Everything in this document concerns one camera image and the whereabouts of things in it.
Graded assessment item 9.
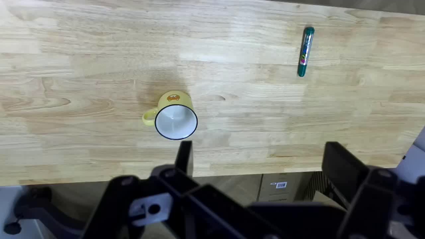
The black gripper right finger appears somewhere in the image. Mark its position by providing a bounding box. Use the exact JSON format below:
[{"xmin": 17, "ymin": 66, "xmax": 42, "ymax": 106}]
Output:
[{"xmin": 321, "ymin": 140, "xmax": 370, "ymax": 209}]

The yellow enamel mug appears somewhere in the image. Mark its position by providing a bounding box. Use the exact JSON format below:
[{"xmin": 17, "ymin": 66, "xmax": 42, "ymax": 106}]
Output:
[{"xmin": 140, "ymin": 90, "xmax": 199, "ymax": 142}]

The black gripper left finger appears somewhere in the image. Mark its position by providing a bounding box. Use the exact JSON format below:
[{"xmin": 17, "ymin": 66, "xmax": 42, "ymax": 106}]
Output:
[{"xmin": 174, "ymin": 139, "xmax": 195, "ymax": 177}]

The grey box with label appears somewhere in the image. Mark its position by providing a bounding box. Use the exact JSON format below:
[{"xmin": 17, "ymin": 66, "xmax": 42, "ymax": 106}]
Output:
[{"xmin": 257, "ymin": 172, "xmax": 312, "ymax": 203}]

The green marker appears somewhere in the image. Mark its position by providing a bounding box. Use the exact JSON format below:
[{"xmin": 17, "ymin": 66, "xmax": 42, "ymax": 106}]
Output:
[{"xmin": 296, "ymin": 25, "xmax": 316, "ymax": 78}]

